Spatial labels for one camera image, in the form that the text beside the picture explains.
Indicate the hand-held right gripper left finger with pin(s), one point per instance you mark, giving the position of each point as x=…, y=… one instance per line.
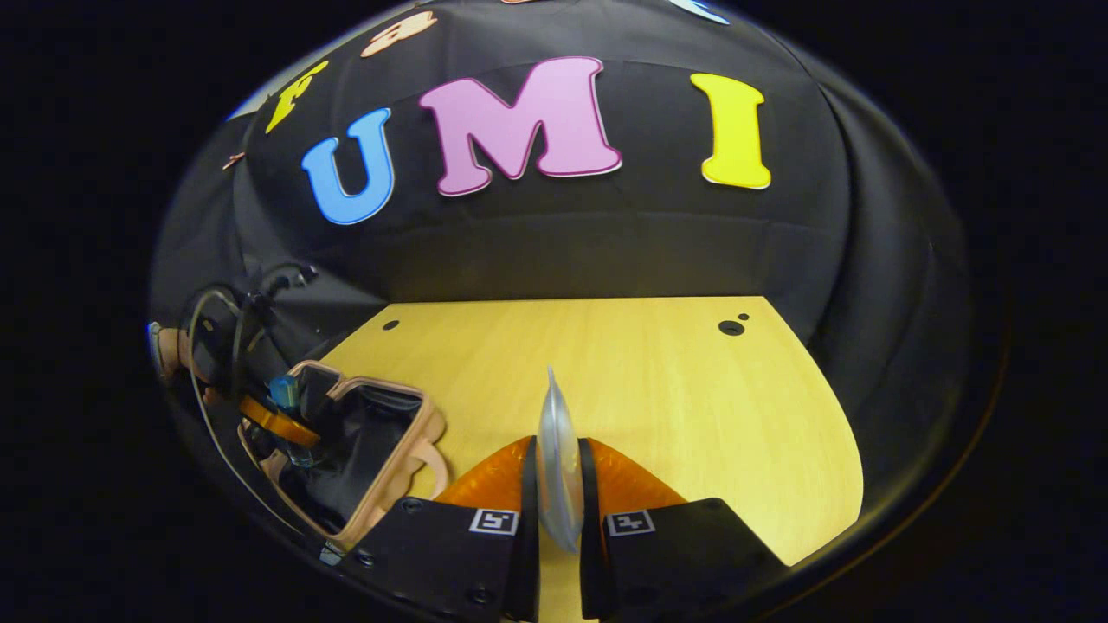
x=467, y=554

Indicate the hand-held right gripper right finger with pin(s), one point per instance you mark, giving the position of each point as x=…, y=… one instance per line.
x=658, y=554

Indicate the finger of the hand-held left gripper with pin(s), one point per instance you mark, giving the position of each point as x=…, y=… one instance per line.
x=277, y=422
x=318, y=402

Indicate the clear sachet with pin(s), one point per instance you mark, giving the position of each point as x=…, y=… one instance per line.
x=558, y=467

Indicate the copper clip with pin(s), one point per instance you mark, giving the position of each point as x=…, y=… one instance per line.
x=234, y=160

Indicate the black backdrop cloth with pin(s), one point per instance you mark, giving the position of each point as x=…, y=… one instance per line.
x=606, y=234

